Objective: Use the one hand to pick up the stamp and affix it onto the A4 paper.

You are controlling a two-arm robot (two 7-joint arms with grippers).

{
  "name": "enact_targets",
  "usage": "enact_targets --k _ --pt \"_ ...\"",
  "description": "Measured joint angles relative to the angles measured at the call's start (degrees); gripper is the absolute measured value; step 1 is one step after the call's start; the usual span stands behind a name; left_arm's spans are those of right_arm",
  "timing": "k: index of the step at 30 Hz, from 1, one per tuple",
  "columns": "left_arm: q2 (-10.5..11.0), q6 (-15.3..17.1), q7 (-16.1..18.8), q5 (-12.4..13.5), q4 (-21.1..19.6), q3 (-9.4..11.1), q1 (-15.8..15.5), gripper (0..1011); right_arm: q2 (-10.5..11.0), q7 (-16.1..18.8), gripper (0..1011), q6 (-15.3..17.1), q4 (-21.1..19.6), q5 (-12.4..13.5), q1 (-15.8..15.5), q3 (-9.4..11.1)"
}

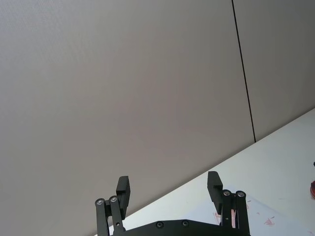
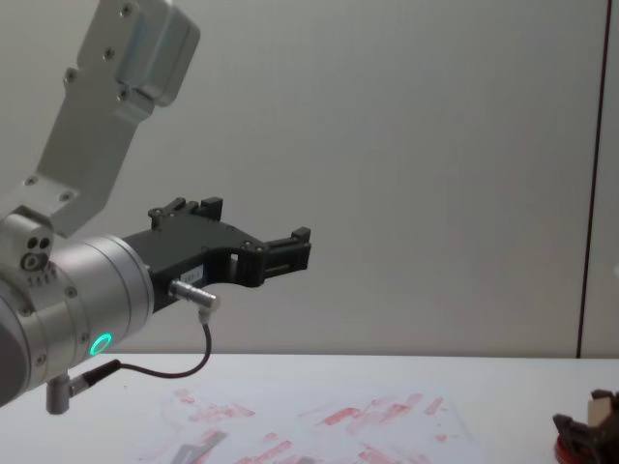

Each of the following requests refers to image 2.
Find thin dark cable silver plugs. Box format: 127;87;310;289
45;278;222;416

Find wooden stamp with red base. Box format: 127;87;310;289
554;394;614;464

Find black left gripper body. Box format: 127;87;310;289
121;214;266;316

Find white paper with red marks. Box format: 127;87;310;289
137;389;478;464

